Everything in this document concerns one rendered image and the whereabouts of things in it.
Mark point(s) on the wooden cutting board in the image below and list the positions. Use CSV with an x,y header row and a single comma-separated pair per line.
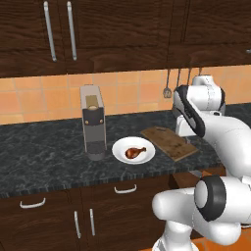
x,y
170,143

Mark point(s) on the hanging grey utensil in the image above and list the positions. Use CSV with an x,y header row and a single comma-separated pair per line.
x,y
178,78
189,76
200,71

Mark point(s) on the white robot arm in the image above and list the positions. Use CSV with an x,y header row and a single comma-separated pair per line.
x,y
228,137

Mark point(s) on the dark wood base cupboard door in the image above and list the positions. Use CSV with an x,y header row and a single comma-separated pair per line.
x,y
36,232
124,225

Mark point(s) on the grey coffee machine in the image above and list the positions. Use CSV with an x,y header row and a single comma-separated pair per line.
x,y
94,127

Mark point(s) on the open wooden drawer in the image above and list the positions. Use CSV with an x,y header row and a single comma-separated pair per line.
x,y
183,179

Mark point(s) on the brown chicken drumstick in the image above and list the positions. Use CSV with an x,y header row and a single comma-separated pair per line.
x,y
133,152

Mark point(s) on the white plate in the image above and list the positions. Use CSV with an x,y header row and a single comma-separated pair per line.
x,y
121,153

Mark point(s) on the dark wood wall cupboard door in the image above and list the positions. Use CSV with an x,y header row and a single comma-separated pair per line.
x,y
121,32
23,36
215,29

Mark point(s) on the grey knife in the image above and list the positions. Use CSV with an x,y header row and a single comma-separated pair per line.
x,y
196,173

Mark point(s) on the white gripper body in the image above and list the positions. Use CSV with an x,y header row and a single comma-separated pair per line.
x,y
183,126

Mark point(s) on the dark wood drawer front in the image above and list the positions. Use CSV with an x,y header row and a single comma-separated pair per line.
x,y
55,201
147,189

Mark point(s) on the hanging grey slotted spatula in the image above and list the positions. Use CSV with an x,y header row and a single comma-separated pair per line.
x,y
167,92

